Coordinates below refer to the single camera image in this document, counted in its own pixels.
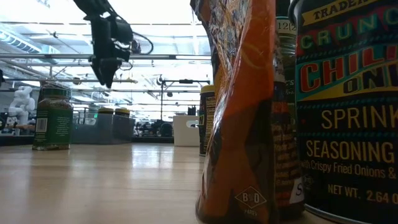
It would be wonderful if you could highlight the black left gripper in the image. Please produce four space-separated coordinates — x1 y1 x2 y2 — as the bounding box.
89 14 131 90

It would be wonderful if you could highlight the green-lid oregano jar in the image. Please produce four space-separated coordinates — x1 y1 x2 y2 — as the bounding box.
32 85 74 151
272 17 306 220

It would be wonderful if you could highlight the long overhead light bar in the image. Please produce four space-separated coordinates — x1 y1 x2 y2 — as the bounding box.
0 53 212 62

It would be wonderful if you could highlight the grey plastic bin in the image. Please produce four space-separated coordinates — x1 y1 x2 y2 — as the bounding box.
72 113 136 144

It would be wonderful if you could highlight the black floor stand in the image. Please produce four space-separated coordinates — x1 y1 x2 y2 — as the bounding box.
160 79 211 121

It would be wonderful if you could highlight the white robot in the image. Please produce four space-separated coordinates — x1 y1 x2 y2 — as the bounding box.
7 86 37 127

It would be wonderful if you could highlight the white plastic bin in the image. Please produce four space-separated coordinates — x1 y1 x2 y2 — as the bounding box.
173 115 201 147

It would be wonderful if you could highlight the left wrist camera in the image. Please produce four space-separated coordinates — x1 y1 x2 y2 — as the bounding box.
110 17 134 44

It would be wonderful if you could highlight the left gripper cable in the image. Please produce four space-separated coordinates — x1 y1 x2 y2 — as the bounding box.
130 30 155 55

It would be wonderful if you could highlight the black aluminium table frame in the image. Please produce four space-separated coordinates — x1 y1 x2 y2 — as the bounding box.
0 134 175 147

